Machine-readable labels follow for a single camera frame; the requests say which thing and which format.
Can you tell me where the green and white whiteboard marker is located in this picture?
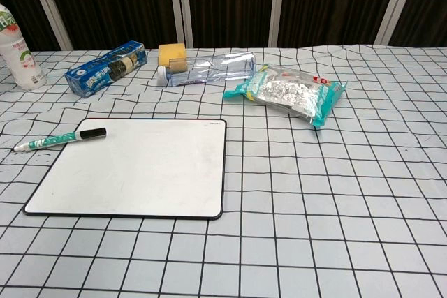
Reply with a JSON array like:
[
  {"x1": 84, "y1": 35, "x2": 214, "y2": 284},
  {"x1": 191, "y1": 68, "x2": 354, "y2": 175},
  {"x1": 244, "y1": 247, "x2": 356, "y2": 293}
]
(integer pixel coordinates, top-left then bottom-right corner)
[{"x1": 13, "y1": 127, "x2": 108, "y2": 153}]

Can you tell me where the clear plastic water bottle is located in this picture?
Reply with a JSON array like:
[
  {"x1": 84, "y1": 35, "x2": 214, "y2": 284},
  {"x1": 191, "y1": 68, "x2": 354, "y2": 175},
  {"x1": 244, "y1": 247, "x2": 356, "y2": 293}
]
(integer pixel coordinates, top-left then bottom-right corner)
[{"x1": 156, "y1": 52, "x2": 258, "y2": 88}]

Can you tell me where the teal and silver snack bag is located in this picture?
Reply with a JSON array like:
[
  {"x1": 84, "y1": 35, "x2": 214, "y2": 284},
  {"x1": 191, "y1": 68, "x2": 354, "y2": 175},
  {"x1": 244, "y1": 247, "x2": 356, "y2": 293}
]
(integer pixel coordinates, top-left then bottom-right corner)
[{"x1": 223, "y1": 63, "x2": 349, "y2": 130}]

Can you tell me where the yellow sponge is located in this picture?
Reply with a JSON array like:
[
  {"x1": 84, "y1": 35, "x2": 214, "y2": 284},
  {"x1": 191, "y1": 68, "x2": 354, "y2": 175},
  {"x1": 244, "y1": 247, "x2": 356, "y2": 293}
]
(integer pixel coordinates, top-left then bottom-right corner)
[{"x1": 158, "y1": 43, "x2": 187, "y2": 67}]

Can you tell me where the white checkered tablecloth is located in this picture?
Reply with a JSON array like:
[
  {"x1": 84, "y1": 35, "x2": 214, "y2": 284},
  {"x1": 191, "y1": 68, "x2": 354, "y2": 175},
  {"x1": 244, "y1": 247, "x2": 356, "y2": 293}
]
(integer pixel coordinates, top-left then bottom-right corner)
[{"x1": 0, "y1": 44, "x2": 447, "y2": 298}]

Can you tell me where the blue cookie box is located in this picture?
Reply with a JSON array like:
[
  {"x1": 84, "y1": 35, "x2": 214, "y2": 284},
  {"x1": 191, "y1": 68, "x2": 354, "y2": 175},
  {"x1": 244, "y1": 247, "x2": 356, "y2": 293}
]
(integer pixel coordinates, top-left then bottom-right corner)
[{"x1": 64, "y1": 40, "x2": 148, "y2": 99}]

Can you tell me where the white drink bottle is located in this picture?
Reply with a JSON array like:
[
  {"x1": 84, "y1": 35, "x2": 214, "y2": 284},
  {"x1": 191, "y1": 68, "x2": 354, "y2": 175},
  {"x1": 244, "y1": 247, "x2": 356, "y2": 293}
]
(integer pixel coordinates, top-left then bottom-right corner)
[{"x1": 0, "y1": 3, "x2": 48, "y2": 91}]

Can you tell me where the white dry-erase board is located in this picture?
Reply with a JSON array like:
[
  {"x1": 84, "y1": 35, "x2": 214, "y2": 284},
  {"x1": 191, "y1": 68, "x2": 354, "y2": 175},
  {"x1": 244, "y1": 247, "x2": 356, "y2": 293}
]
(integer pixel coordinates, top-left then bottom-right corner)
[{"x1": 22, "y1": 118, "x2": 228, "y2": 221}]

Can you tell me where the dark folding screen with white frame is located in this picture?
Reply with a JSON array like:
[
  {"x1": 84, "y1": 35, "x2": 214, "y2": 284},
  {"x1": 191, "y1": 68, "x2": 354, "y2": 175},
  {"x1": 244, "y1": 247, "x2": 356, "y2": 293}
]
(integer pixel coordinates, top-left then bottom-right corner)
[{"x1": 0, "y1": 0, "x2": 447, "y2": 51}]

